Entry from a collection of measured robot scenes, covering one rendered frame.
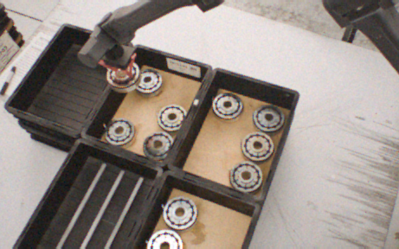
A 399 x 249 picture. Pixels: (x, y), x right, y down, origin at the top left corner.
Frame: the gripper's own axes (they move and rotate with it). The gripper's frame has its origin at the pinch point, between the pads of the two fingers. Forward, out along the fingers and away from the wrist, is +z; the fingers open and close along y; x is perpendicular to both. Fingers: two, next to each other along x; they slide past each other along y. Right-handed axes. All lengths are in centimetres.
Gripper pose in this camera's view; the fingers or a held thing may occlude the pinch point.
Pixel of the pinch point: (122, 71)
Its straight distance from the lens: 132.5
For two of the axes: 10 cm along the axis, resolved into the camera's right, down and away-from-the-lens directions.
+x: 3.9, -8.3, 4.0
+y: 9.1, 3.1, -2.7
